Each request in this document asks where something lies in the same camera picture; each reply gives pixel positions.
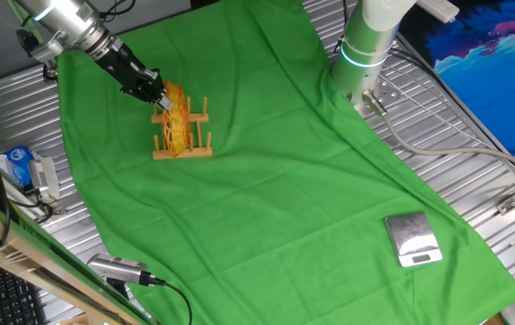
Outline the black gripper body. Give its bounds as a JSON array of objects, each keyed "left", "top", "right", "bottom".
[{"left": 96, "top": 42, "right": 153, "bottom": 94}]

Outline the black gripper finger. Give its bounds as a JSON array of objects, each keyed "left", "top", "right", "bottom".
[
  {"left": 142, "top": 67, "right": 171, "bottom": 101},
  {"left": 120, "top": 85, "right": 173, "bottom": 112}
]

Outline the orange yellow woven basket dish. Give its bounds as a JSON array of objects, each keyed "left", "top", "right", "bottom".
[{"left": 161, "top": 79, "right": 192, "bottom": 158}]

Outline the wooden dish rack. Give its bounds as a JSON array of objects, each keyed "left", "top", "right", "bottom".
[{"left": 150, "top": 96, "right": 214, "bottom": 161}]

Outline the black pole clamp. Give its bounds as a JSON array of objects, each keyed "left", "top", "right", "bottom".
[{"left": 42, "top": 62, "right": 60, "bottom": 83}]

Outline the green metal pole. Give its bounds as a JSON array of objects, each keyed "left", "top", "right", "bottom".
[{"left": 6, "top": 0, "right": 58, "bottom": 69}]

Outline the blue white tissue pack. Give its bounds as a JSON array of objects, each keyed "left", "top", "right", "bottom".
[{"left": 0, "top": 144, "right": 37, "bottom": 189}]

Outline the green cloth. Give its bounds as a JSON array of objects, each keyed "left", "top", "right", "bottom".
[{"left": 56, "top": 0, "right": 515, "bottom": 325}]

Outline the black keyboard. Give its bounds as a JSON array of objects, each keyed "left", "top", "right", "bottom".
[{"left": 0, "top": 256, "right": 49, "bottom": 325}]

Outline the white power strip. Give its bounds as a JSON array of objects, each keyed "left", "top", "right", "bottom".
[{"left": 415, "top": 0, "right": 461, "bottom": 23}]

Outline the silver digital kitchen scale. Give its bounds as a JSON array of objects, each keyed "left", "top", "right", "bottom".
[{"left": 383, "top": 210, "right": 445, "bottom": 269}]

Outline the blue patterned mat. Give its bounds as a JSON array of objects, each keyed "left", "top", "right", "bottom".
[{"left": 397, "top": 0, "right": 515, "bottom": 157}]

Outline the silver bracket with black plug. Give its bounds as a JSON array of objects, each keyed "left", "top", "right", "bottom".
[{"left": 15, "top": 27, "right": 67, "bottom": 64}]

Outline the silver depth camera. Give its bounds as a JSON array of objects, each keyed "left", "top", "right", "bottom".
[
  {"left": 86, "top": 252, "right": 166, "bottom": 288},
  {"left": 28, "top": 155, "right": 61, "bottom": 202}
]

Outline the aluminium camera bracket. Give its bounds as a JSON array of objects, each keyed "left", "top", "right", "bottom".
[{"left": 35, "top": 196, "right": 67, "bottom": 217}]

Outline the black camera cable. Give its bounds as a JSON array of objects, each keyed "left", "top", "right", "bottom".
[{"left": 148, "top": 277, "right": 194, "bottom": 325}]

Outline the wooden frame beam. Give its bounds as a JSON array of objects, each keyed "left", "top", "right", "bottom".
[{"left": 0, "top": 187, "right": 159, "bottom": 325}]

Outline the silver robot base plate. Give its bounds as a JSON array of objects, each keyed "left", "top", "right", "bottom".
[{"left": 347, "top": 74, "right": 403, "bottom": 121}]

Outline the thick gray cable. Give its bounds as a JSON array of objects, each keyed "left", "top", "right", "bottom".
[{"left": 360, "top": 88, "right": 515, "bottom": 180}]

